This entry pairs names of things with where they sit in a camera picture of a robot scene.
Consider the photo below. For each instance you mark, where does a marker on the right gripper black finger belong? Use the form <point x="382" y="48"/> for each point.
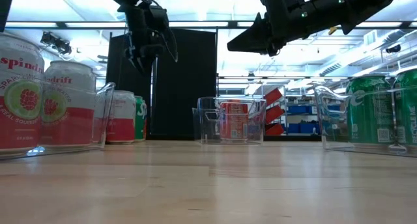
<point x="252" y="38"/>

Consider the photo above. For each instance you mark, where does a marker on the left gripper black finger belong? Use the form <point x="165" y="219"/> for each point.
<point x="141" y="61"/>

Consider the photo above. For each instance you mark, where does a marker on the green Sprite can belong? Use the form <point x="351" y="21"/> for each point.
<point x="407" y="120"/>
<point x="140" y="120"/>
<point x="368" y="120"/>

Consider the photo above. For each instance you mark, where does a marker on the orange Fanta can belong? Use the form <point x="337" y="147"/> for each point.
<point x="145" y="129"/>
<point x="234" y="120"/>

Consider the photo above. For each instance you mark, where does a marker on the white red Spindrift can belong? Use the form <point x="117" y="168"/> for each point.
<point x="120" y="129"/>
<point x="19" y="120"/>
<point x="68" y="126"/>

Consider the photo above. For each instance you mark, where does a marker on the clear plastic bin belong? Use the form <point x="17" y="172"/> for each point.
<point x="208" y="133"/>
<point x="106" y="120"/>
<point x="329" y="133"/>

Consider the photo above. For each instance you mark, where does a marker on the yellow hanging tag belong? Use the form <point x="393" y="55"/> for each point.
<point x="332" y="30"/>

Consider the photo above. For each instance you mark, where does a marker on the black folding partition screen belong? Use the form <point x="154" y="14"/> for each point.
<point x="185" y="87"/>

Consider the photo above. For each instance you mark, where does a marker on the red plastic storage bin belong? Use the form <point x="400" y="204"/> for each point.
<point x="274" y="114"/>
<point x="275" y="130"/>
<point x="273" y="96"/>

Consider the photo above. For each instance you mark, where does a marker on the shelf rack with blue bins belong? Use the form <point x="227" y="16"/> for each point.
<point x="301" y="128"/>

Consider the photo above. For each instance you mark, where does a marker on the black ceiling device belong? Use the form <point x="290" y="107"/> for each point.
<point x="393" y="49"/>

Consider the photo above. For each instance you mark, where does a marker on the black ceiling light rail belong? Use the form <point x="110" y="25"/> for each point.
<point x="233" y="24"/>

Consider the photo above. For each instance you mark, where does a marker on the black ceiling-mounted camera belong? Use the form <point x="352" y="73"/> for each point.
<point x="53" y="41"/>

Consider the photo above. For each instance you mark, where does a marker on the black aluminium table frame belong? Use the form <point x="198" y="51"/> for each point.
<point x="293" y="137"/>

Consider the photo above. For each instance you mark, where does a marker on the black diagonal frame strut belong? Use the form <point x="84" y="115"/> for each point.
<point x="6" y="6"/>

